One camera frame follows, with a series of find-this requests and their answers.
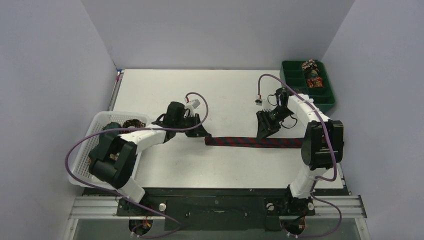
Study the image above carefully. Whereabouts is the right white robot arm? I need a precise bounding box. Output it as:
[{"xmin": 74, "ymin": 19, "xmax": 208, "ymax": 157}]
[{"xmin": 255, "ymin": 87, "xmax": 344, "ymax": 214}]

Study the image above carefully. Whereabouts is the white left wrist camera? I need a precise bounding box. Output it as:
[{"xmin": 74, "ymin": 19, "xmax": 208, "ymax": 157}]
[{"xmin": 184, "ymin": 99, "xmax": 201, "ymax": 112}]

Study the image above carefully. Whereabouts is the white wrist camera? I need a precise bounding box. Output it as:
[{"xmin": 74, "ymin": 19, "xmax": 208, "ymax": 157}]
[
  {"xmin": 184, "ymin": 99, "xmax": 201, "ymax": 112},
  {"xmin": 254, "ymin": 98, "xmax": 269, "ymax": 109}
]

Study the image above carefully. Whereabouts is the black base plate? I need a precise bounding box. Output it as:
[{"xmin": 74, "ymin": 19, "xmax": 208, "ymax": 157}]
[{"xmin": 115, "ymin": 187, "xmax": 349, "ymax": 232}]

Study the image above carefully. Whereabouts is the purple cable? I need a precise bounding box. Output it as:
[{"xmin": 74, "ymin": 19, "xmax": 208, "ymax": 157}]
[
  {"xmin": 64, "ymin": 92, "xmax": 210, "ymax": 239},
  {"xmin": 257, "ymin": 73, "xmax": 343, "ymax": 239}
]

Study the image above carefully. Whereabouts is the green compartment tray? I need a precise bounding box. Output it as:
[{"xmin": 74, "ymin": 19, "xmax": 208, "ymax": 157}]
[{"xmin": 280, "ymin": 60, "xmax": 336, "ymax": 113}]

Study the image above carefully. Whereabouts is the white plastic basket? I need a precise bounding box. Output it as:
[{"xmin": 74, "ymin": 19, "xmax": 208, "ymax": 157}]
[{"xmin": 68, "ymin": 110, "xmax": 152, "ymax": 190}]

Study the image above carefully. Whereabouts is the red navy striped tie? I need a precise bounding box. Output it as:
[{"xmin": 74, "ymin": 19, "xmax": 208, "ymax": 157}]
[{"xmin": 204, "ymin": 136, "xmax": 303, "ymax": 149}]

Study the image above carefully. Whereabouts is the dark green tie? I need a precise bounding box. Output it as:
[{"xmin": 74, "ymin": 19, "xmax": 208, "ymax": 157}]
[{"xmin": 102, "ymin": 122, "xmax": 122, "ymax": 135}]

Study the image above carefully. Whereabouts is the brown patterned tie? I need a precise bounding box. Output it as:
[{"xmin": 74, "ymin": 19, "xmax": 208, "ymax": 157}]
[{"xmin": 122, "ymin": 119, "xmax": 146, "ymax": 129}]

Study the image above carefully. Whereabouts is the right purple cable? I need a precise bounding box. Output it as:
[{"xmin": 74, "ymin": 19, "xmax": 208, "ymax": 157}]
[{"xmin": 257, "ymin": 73, "xmax": 343, "ymax": 239}]

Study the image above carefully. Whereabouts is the rolled red patterned tie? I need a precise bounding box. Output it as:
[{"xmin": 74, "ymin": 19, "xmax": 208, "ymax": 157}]
[{"xmin": 306, "ymin": 76, "xmax": 324, "ymax": 88}]

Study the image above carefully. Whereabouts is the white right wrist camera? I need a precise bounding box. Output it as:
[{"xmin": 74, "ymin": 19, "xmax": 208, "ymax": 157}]
[{"xmin": 254, "ymin": 98, "xmax": 269, "ymax": 109}]

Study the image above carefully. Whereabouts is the aluminium rail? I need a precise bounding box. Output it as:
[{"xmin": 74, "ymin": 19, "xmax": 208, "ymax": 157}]
[{"xmin": 69, "ymin": 195, "xmax": 367, "ymax": 220}]

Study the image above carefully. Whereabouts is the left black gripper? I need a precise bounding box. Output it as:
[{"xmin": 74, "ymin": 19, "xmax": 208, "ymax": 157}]
[{"xmin": 175, "ymin": 113, "xmax": 209, "ymax": 138}]

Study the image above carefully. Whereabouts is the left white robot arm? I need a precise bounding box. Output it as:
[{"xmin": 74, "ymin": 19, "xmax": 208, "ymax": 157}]
[{"xmin": 88, "ymin": 99, "xmax": 209, "ymax": 215}]

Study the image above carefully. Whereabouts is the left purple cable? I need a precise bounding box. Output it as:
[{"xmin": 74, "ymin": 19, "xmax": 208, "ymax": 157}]
[{"xmin": 64, "ymin": 92, "xmax": 210, "ymax": 239}]

